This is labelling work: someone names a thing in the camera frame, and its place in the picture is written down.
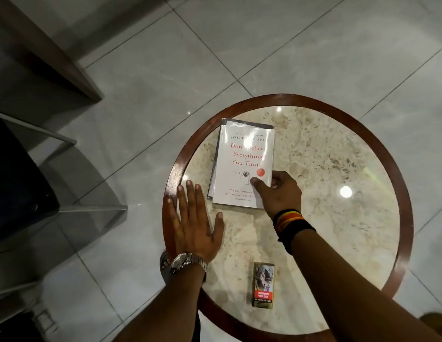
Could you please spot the striped red yellow black wristband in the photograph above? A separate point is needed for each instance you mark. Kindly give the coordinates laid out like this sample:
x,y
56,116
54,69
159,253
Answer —
x,y
286,219

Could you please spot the person's right hand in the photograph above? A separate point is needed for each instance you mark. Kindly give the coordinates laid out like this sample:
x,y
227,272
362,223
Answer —
x,y
281,195

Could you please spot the white book with red dot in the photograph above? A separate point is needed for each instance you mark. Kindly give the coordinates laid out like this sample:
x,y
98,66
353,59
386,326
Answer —
x,y
242,156

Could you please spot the small cigarette pack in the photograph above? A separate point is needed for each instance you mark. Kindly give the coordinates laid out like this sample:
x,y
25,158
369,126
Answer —
x,y
263,284

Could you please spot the person's right forearm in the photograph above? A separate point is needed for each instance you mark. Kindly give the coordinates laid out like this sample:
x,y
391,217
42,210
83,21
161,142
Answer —
x,y
352,295

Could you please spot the black chair with metal frame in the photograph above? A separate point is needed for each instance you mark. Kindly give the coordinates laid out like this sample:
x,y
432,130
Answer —
x,y
18,188

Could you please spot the person's dark trousers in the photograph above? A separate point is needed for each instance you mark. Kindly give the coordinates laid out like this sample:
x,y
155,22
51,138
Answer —
x,y
197,329

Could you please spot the person's left hand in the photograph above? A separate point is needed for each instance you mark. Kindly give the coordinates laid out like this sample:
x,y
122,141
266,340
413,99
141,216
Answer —
x,y
192,231

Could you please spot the brown wooden furniture edge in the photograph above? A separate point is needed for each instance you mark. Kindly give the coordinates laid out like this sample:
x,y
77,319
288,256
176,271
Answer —
x,y
46,49

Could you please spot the round marble table wooden rim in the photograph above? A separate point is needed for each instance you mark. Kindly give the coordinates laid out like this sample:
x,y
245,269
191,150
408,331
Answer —
x,y
324,167

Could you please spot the small grey floor box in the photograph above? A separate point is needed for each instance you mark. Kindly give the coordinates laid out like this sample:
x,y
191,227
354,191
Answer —
x,y
45,321

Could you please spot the person's left forearm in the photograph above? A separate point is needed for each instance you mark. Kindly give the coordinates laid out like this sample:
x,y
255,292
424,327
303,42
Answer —
x,y
164,309

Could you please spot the silver wristwatch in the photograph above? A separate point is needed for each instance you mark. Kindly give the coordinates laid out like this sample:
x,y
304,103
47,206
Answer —
x,y
183,261

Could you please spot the dark grey book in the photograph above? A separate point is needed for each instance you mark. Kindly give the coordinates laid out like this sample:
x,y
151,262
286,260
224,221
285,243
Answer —
x,y
215,160

